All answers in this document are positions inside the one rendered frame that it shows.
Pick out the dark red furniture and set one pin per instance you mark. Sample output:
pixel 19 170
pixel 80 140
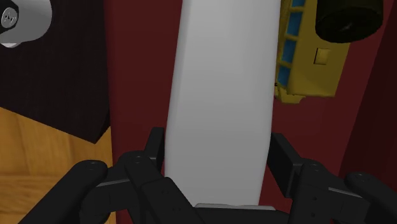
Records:
pixel 139 77

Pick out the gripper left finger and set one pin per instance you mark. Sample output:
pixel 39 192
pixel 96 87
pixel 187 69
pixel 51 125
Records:
pixel 145 192

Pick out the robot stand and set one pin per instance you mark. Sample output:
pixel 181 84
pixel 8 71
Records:
pixel 62 80

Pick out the long white rounded object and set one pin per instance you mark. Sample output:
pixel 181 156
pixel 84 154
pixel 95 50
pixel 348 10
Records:
pixel 221 102

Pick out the yellow toy bus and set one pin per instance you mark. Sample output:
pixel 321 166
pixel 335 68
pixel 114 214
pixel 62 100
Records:
pixel 310 77

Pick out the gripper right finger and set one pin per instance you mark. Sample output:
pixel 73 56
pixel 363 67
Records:
pixel 322 195

